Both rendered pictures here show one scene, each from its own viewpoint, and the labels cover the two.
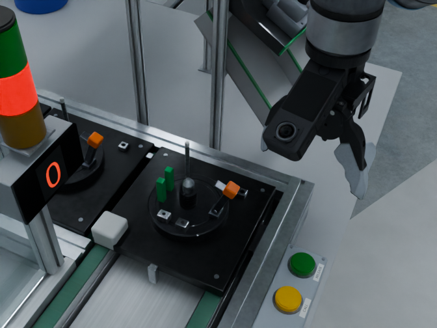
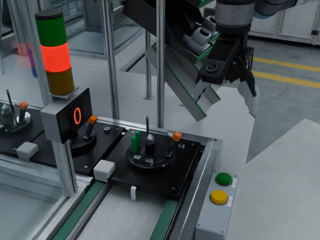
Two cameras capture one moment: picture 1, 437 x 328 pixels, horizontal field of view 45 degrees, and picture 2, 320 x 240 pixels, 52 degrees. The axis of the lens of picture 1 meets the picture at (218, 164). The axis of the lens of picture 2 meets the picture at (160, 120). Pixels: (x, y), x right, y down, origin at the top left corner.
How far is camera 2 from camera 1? 22 cm
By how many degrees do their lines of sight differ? 14
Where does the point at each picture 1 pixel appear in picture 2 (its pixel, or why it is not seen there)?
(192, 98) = (142, 112)
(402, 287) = (285, 196)
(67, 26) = not seen: hidden behind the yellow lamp
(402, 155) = not seen: hidden behind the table
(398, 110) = (258, 133)
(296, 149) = (219, 74)
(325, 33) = (226, 14)
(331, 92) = (233, 46)
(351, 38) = (240, 15)
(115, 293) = (110, 208)
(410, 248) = (285, 175)
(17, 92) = (62, 56)
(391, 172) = not seen: hidden behind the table
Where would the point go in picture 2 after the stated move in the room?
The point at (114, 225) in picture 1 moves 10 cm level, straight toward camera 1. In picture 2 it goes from (107, 165) to (116, 191)
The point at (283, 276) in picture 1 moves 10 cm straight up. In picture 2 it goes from (213, 186) to (217, 156)
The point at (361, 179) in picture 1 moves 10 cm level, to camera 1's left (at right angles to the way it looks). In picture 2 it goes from (255, 103) to (208, 104)
